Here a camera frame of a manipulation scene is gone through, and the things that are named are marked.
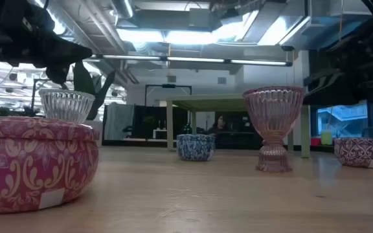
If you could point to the person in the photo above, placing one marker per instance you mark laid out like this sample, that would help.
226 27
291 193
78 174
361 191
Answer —
220 124

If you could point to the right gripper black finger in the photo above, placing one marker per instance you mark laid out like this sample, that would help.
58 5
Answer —
325 80
329 95

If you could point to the purple patterned candle tin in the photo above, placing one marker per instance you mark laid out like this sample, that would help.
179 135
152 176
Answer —
361 152

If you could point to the pink ribbed glass candle holder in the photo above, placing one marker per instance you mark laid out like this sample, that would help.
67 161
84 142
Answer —
273 116

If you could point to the green snake plant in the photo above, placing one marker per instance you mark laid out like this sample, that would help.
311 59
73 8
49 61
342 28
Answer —
83 79

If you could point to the black overhead rig frame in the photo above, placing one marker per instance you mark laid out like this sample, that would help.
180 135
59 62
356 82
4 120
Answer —
168 86

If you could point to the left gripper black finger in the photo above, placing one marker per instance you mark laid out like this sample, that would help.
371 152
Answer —
58 72
63 50

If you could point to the green perforated metal shelf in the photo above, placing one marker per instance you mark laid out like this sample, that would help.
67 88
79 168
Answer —
206 103

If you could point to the green translucent container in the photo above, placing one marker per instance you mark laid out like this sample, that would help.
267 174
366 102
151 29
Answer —
326 138

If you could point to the small white monitor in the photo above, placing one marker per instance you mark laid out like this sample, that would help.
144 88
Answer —
160 134

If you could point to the grey fabric cover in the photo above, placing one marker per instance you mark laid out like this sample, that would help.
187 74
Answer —
118 121

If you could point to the clear ribbed glass candle holder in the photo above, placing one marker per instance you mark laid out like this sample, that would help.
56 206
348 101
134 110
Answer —
66 106

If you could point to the long ceiling light bar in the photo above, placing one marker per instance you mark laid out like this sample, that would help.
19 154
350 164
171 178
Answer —
193 59

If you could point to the red container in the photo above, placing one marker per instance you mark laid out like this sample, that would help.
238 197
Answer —
316 141

